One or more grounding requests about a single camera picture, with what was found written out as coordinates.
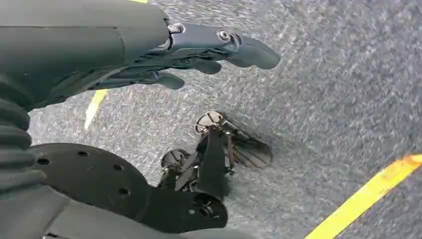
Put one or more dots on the short yellow floor tape strip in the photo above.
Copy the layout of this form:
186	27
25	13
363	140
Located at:
94	105

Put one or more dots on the black robot leg with foot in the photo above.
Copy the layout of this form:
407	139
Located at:
214	155

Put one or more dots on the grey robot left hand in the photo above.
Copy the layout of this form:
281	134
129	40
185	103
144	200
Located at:
66	39

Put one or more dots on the ribbed grey left arm sleeve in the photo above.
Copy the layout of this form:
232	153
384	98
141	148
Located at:
14	138

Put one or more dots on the long yellow floor tape strip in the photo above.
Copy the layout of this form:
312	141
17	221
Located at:
362	198

